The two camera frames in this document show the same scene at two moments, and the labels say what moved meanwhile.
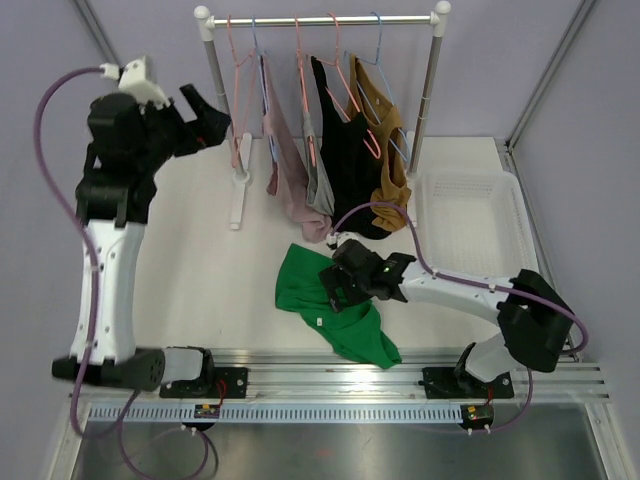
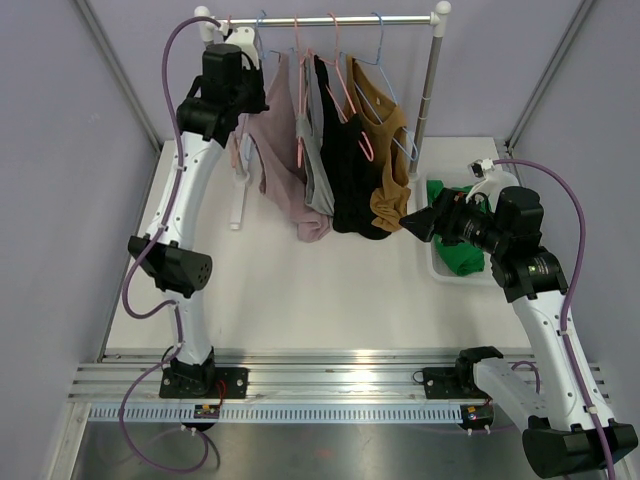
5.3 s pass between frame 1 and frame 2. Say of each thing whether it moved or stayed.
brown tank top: stayed
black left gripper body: moved
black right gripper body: moved
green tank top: moved
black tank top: stayed
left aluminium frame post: stayed
